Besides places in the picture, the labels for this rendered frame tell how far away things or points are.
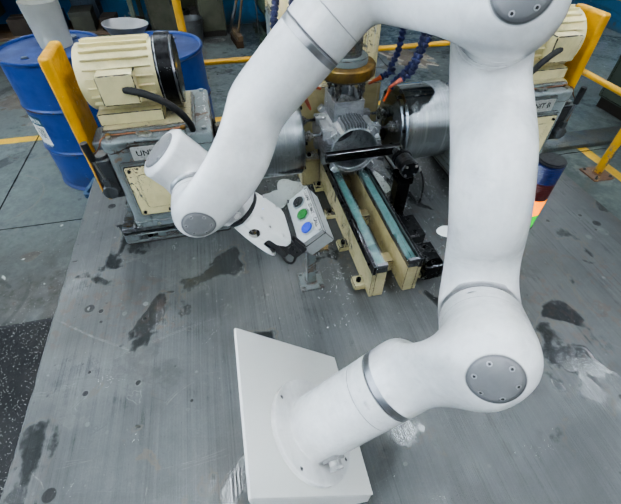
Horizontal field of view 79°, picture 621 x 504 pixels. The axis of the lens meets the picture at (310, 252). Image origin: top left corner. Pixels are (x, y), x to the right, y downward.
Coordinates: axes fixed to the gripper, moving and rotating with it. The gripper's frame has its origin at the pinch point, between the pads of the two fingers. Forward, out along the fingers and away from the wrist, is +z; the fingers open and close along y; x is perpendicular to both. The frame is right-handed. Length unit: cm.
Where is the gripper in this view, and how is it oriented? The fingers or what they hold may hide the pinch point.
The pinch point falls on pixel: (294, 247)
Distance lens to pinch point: 76.3
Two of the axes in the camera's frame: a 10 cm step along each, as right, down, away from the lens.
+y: -2.3, -7.0, 6.7
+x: -7.7, 5.6, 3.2
